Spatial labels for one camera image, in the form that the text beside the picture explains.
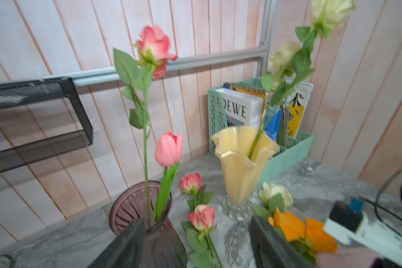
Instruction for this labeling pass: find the black wire basket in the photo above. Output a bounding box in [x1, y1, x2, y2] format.
[0, 78, 93, 175]

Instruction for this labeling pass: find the purple ribbed glass vase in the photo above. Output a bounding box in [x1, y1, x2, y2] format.
[109, 180, 188, 268]

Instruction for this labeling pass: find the pink case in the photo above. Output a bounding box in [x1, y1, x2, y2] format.
[315, 247, 383, 268]

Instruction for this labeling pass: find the yellow magazine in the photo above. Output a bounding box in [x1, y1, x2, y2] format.
[285, 82, 314, 138]

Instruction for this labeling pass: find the white book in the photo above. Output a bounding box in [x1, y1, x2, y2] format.
[216, 88, 263, 128]

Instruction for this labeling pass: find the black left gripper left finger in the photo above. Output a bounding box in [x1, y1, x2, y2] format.
[88, 219, 146, 268]

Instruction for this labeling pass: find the clear glass cylinder vase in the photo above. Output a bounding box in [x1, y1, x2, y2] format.
[0, 254, 18, 268]

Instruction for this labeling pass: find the green file organizer box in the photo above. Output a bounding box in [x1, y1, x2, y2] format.
[207, 82, 314, 187]

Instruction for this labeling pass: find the blue folder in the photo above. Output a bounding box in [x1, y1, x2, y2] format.
[265, 108, 281, 141]

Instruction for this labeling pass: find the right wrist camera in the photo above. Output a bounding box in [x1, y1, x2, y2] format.
[323, 201, 402, 267]

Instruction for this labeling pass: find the yellow ruffled vase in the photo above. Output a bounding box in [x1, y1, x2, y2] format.
[212, 126, 280, 221]

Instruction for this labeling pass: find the pink tulip bud flower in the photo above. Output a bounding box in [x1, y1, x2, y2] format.
[154, 132, 183, 222]

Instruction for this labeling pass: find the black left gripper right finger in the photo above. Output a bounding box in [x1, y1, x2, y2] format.
[249, 216, 313, 268]

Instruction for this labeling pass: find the pink rose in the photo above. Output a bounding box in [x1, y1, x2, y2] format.
[182, 204, 223, 268]
[179, 173, 214, 212]
[113, 25, 177, 223]

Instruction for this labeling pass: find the cream rose group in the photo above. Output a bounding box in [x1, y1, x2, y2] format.
[261, 41, 301, 92]
[253, 183, 294, 220]
[247, 0, 356, 160]

